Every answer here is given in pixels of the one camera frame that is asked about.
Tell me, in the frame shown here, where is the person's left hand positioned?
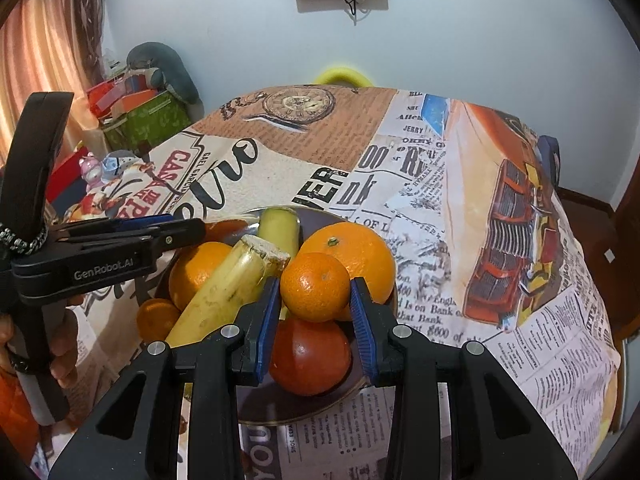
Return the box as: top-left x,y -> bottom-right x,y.
47,296 -> 84,389

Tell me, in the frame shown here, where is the grey round plate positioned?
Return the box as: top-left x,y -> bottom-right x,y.
154,205 -> 402,424

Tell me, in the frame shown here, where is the red tomato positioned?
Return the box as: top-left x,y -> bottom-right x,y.
269,317 -> 353,397

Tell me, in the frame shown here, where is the large orange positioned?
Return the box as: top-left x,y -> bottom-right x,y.
296,222 -> 397,322
168,241 -> 234,311

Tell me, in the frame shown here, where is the red gift box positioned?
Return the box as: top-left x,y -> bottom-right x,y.
49,152 -> 87,213

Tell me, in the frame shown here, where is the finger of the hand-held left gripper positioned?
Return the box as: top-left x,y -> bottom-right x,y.
54,213 -> 177,242
81,218 -> 207,258

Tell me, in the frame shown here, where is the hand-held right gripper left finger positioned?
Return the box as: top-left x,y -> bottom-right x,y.
47,276 -> 282,480

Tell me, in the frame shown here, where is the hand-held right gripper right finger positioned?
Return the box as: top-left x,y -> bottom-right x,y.
349,276 -> 581,480

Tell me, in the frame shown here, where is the pink brown curtain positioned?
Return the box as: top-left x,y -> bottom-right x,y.
0,0 -> 117,173

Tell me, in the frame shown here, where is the newspaper print tablecloth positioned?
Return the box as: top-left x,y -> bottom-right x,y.
30,85 -> 624,480

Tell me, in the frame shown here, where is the green patterned storage box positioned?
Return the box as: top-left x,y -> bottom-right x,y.
101,92 -> 194,154

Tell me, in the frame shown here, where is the yellow chair back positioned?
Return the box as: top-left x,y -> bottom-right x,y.
315,64 -> 379,87

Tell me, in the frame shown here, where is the braided wrist strap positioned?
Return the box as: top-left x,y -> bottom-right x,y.
0,224 -> 49,254

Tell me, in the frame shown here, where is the pink bunny toy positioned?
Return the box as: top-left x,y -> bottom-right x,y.
79,155 -> 102,192

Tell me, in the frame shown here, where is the grey plush toy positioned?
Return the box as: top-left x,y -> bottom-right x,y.
125,41 -> 202,107

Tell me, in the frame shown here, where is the small mandarin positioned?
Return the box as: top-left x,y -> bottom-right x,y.
136,298 -> 182,344
280,252 -> 352,322

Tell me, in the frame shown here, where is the blue white toy figure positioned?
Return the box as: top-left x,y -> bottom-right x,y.
101,150 -> 147,179

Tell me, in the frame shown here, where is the yellow banana piece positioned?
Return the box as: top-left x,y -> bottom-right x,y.
165,235 -> 292,348
257,208 -> 301,261

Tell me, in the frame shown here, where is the brown wooden door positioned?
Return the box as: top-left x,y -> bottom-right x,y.
607,157 -> 640,333

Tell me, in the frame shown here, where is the red carton in box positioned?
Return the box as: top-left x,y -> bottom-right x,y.
85,79 -> 151,112

